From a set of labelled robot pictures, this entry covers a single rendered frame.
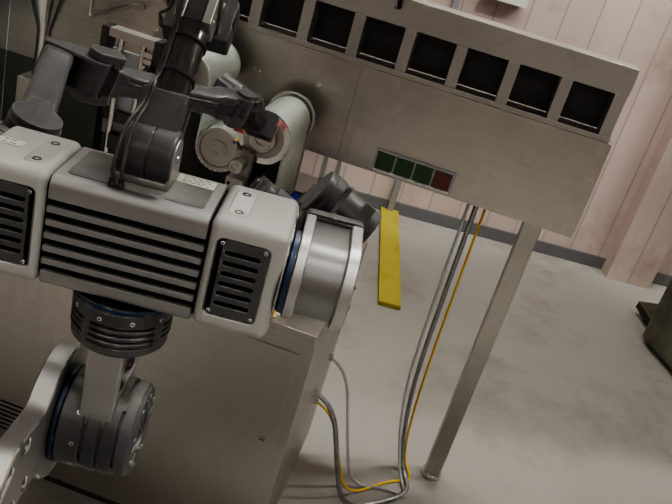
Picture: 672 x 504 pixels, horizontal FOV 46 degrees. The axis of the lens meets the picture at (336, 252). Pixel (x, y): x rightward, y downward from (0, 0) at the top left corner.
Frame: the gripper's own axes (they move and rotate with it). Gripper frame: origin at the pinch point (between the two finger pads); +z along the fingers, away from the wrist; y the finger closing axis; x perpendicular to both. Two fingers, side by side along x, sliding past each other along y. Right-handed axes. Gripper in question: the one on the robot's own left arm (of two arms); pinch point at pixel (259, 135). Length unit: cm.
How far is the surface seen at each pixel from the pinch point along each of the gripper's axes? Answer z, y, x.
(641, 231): 298, 180, 135
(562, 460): 153, 135, -35
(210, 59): -1.0, -20.0, 15.5
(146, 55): -14.8, -30.3, 4.7
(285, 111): 7.2, 2.3, 11.7
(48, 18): 5, -70, 15
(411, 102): 21, 33, 33
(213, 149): 9.7, -12.6, -4.5
